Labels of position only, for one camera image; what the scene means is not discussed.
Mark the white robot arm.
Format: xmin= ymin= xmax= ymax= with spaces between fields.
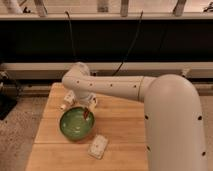
xmin=62 ymin=62 xmax=207 ymax=171

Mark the green ceramic bowl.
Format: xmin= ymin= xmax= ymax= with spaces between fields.
xmin=59 ymin=107 xmax=95 ymax=141

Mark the white paper cup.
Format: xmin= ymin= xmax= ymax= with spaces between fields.
xmin=92 ymin=97 xmax=98 ymax=107

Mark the white lying bottle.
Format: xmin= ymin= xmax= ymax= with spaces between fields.
xmin=60 ymin=91 xmax=75 ymax=110

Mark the white patterned sponge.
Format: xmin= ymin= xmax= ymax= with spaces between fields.
xmin=88 ymin=135 xmax=108 ymax=159

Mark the dark equipment at left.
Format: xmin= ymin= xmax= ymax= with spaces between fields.
xmin=0 ymin=71 xmax=22 ymax=120

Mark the left black cable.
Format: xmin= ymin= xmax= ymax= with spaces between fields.
xmin=64 ymin=10 xmax=78 ymax=64

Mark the black cable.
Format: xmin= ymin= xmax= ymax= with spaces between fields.
xmin=111 ymin=11 xmax=144 ymax=77
xmin=64 ymin=10 xmax=78 ymax=64

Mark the right black cable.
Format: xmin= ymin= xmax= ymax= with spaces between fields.
xmin=111 ymin=11 xmax=144 ymax=77

